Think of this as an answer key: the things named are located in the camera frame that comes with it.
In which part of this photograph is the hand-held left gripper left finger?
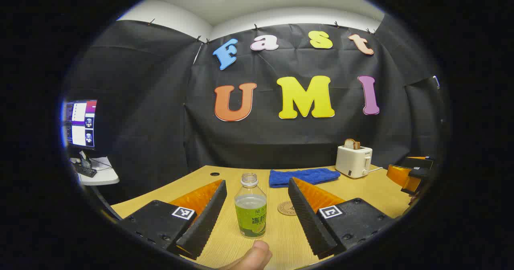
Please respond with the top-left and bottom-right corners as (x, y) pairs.
(118, 180), (228, 260)

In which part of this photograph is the green label water bottle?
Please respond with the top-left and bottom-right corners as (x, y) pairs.
(235, 173), (268, 239)

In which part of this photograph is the black backdrop cloth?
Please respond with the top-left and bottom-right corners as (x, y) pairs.
(64, 20), (446, 204)

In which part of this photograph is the white toaster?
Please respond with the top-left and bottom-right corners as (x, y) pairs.
(335, 145), (373, 179)

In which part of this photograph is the white side table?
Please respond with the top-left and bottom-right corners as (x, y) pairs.
(70, 156), (120, 186)

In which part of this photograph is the computer monitor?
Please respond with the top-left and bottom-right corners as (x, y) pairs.
(62, 99), (98, 149)

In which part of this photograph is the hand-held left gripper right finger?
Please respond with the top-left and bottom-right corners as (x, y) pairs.
(288, 177), (396, 259)

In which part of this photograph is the black keyboard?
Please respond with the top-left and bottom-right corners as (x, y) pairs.
(71, 151), (98, 178)

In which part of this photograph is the blue towel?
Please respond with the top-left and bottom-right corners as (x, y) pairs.
(269, 168), (341, 188)

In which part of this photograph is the round cork coaster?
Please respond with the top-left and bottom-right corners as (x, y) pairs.
(277, 201), (298, 216)

